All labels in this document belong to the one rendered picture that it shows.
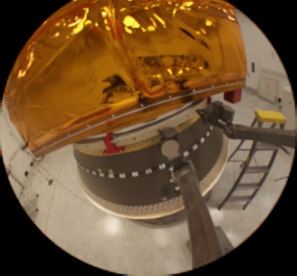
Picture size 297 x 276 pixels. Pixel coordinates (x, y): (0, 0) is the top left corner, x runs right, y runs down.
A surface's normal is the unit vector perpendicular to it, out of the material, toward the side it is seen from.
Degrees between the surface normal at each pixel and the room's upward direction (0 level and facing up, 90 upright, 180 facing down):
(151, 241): 0
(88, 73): 86
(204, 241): 32
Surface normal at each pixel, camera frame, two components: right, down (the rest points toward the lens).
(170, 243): -0.26, -0.81
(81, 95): 0.28, 0.40
